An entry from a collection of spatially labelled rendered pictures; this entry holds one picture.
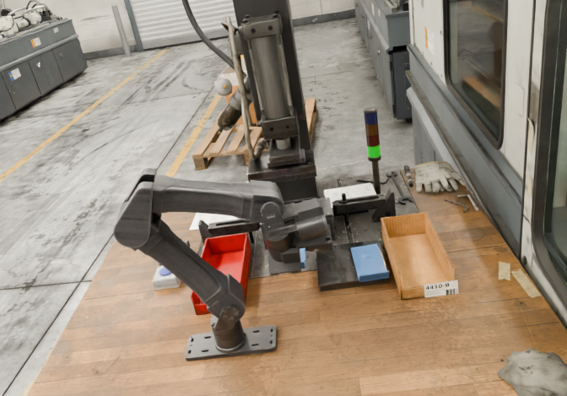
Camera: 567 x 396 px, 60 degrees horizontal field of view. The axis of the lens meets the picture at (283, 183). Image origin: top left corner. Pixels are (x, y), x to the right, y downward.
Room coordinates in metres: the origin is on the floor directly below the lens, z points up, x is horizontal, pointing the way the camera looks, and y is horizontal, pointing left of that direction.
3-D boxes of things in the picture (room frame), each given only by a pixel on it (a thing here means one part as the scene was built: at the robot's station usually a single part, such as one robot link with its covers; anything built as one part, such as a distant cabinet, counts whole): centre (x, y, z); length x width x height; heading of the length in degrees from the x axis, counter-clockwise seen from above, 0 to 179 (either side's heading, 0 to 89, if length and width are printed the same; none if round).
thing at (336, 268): (1.02, -0.13, 0.91); 0.17 x 0.16 x 0.02; 85
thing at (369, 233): (1.29, -0.05, 0.88); 0.65 x 0.50 x 0.03; 85
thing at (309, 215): (0.85, -0.01, 1.19); 0.12 x 0.09 x 0.12; 94
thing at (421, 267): (0.99, -0.29, 0.93); 0.25 x 0.13 x 0.08; 175
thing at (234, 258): (1.07, 0.19, 0.93); 0.25 x 0.12 x 0.06; 175
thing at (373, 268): (1.00, -0.17, 0.93); 0.15 x 0.07 x 0.03; 177
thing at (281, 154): (1.29, -0.01, 1.22); 0.26 x 0.18 x 0.30; 175
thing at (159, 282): (1.11, 0.35, 0.90); 0.07 x 0.07 x 0.06; 85
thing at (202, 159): (4.46, 0.12, 0.07); 1.20 x 1.00 x 0.14; 168
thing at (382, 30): (6.72, -1.94, 0.49); 5.51 x 1.02 x 0.97; 171
